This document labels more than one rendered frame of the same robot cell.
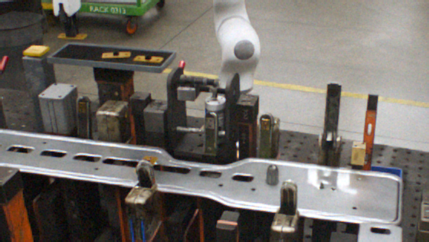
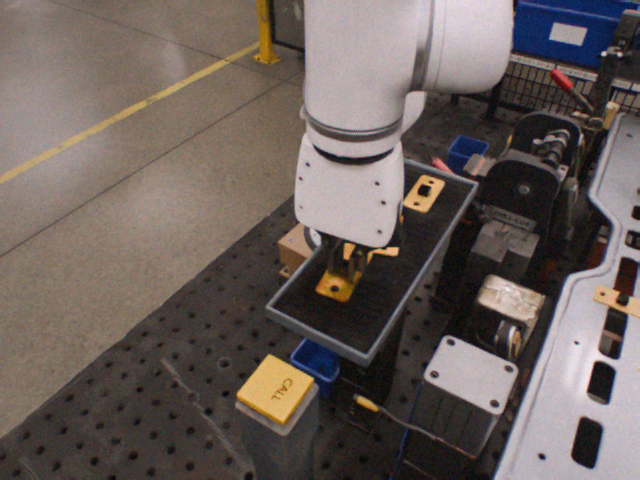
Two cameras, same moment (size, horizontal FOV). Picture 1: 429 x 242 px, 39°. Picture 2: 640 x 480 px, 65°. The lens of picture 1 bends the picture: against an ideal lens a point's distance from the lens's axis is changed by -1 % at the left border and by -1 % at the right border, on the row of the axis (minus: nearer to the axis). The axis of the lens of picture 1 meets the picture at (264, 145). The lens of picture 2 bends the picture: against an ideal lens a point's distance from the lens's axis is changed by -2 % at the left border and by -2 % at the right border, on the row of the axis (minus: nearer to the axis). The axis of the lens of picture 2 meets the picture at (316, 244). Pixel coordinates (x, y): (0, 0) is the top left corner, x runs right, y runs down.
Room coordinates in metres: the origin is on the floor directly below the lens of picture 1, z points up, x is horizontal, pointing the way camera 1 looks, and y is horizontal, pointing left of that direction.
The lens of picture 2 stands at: (1.67, 0.97, 1.64)
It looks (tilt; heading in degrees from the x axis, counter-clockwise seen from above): 44 degrees down; 290
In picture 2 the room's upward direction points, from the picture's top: straight up
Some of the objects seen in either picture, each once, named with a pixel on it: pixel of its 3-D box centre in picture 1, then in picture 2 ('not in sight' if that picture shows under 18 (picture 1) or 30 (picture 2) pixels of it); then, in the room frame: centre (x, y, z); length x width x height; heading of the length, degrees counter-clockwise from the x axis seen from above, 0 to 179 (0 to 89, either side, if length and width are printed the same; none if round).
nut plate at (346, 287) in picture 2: (72, 34); (345, 268); (1.77, 0.59, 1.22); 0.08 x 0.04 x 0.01; 85
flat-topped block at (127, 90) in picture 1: (119, 123); (372, 341); (1.75, 0.47, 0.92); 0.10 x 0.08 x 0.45; 78
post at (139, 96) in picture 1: (145, 153); (464, 324); (1.60, 0.36, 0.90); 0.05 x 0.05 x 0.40; 78
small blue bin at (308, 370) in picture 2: not in sight; (323, 363); (1.85, 0.43, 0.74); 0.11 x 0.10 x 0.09; 78
